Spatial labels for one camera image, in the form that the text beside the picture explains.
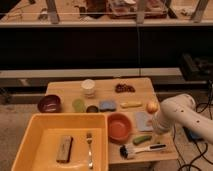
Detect green pepper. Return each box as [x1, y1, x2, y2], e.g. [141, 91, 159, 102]
[132, 135, 152, 145]

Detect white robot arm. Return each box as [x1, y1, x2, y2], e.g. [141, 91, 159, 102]
[152, 94, 213, 144]

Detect yellow plastic tray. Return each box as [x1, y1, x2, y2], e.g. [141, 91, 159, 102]
[11, 113, 108, 171]

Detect bunch of dark grapes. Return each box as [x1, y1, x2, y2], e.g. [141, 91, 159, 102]
[115, 84, 135, 93]

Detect white paper cup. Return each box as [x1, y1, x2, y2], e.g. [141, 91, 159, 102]
[81, 79, 95, 97]

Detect blue sponge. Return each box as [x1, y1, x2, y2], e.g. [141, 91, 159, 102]
[99, 100, 116, 112]

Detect small dark round cup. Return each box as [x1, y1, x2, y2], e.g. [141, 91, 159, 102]
[86, 105, 99, 113]

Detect yellow banana piece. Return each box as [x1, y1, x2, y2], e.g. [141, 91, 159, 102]
[120, 101, 142, 108]

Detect wooden table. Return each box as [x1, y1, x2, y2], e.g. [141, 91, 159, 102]
[46, 78, 178, 166]

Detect green plastic cup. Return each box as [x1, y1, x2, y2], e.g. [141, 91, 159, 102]
[72, 99, 86, 113]

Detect orange-red bowl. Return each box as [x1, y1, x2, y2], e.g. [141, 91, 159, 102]
[108, 113, 132, 144]

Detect grey-blue cloth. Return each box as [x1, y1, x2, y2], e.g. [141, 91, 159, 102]
[135, 112, 153, 131]

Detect yellow-red apple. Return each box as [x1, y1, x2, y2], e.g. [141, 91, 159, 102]
[146, 101, 158, 114]

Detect silver metal fork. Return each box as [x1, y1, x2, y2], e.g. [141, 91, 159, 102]
[86, 132, 93, 170]

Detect dark purple bowl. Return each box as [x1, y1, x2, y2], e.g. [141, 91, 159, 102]
[37, 95, 61, 113]

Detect white dish brush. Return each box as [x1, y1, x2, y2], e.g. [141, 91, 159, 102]
[119, 144, 166, 159]

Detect brown rectangular block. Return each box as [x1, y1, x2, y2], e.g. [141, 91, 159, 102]
[56, 135, 73, 163]

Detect black box on floor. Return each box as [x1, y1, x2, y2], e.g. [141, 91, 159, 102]
[184, 127, 203, 141]

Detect black cable on floor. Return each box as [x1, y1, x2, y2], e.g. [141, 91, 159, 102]
[170, 99, 213, 171]

